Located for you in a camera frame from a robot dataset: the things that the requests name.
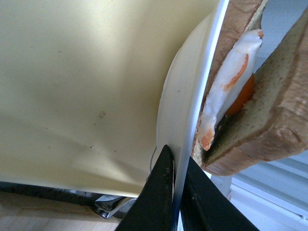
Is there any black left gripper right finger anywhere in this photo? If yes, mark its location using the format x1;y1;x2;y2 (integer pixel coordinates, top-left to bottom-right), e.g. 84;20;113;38
180;158;258;231

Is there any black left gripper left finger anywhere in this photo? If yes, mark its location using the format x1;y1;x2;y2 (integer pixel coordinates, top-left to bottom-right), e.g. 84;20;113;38
117;145;174;231

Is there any bread slice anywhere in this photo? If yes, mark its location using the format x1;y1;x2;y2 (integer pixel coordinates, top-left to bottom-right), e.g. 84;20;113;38
200;12;308;176
192;0;268;165

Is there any white round plate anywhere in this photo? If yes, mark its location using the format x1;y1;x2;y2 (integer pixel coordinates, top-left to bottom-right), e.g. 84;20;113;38
156;0;229;231

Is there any fake fried egg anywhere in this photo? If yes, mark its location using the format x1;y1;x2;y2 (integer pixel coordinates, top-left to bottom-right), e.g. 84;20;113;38
197;29;263;151

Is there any bamboo cutting board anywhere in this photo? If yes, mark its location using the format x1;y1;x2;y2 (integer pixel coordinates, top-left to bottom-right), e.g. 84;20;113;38
0;192;121;231

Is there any yellow bear tray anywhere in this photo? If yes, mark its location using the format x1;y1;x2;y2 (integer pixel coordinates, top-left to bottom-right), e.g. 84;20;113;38
0;0;218;197

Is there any metal cutting board handle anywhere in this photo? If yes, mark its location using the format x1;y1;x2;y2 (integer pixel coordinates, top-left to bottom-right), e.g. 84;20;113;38
91;194;137;219

